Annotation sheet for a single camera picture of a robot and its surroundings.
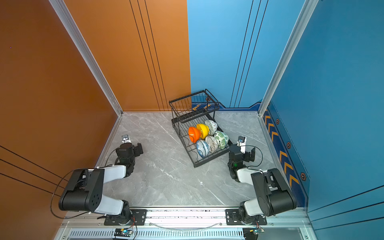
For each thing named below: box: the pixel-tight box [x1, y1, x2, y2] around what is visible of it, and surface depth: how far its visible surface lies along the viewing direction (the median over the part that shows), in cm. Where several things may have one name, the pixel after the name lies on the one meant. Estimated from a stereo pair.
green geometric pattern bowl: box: [205, 119, 218, 136], surface depth 101 cm
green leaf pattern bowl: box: [213, 130, 229, 150], surface depth 101 cm
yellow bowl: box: [196, 123, 210, 140], surface depth 99 cm
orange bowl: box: [188, 126, 201, 144], surface depth 98 cm
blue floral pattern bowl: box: [196, 139, 210, 158], surface depth 97 cm
